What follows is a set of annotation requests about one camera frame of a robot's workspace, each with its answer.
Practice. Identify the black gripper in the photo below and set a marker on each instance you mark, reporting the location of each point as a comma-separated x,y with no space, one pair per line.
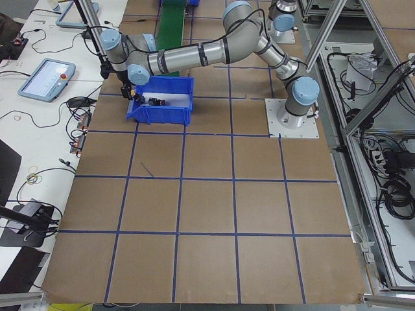
122,76

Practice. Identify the red emergency stop button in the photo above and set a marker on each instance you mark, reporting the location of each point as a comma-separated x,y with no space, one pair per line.
156,102

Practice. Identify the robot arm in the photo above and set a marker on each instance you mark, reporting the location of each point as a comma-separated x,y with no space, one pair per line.
244,35
281,16

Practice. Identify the blue bin beside arm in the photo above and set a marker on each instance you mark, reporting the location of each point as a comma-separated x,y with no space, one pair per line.
163,114
193,2

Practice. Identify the white foam pad left bin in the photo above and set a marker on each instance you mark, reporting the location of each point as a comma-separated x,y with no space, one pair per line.
173,100

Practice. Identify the teach pendant near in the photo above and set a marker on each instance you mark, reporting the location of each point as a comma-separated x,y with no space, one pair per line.
48,80

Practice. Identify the teach pendant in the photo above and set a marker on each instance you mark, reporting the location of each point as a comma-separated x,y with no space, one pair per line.
71,18
48,80

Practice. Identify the green conveyor belt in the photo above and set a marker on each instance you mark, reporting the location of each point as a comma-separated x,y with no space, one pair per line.
171,24

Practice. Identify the teach pendant far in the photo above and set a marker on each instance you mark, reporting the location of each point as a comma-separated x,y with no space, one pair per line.
71,18

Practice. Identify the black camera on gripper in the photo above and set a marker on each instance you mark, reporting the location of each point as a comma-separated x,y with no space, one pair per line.
106,69

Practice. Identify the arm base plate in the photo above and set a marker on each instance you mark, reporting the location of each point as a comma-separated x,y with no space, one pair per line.
283,125
286,37

